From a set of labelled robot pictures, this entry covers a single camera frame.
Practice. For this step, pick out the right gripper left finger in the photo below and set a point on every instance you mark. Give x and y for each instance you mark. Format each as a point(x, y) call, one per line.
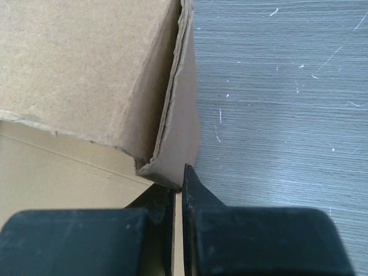
point(134, 240)

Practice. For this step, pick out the cardboard box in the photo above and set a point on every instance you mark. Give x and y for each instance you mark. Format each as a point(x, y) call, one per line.
point(98, 103)

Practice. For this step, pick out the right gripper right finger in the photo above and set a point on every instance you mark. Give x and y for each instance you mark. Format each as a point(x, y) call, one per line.
point(233, 240)

